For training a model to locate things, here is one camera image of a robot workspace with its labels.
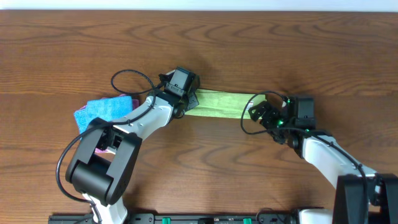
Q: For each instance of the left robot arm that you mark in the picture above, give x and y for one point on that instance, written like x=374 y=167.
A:
x=102 y=165

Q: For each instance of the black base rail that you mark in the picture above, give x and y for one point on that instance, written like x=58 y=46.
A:
x=263 y=218

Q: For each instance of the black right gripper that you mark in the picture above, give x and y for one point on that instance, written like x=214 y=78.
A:
x=272 y=111

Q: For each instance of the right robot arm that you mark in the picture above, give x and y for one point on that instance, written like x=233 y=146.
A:
x=362 y=195

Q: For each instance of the green microfibre cloth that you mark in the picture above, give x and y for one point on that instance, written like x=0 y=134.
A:
x=219 y=104

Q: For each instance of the folded blue microfibre cloth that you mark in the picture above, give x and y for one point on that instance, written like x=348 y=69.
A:
x=107 y=109

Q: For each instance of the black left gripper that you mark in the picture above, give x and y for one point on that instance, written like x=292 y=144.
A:
x=189 y=102

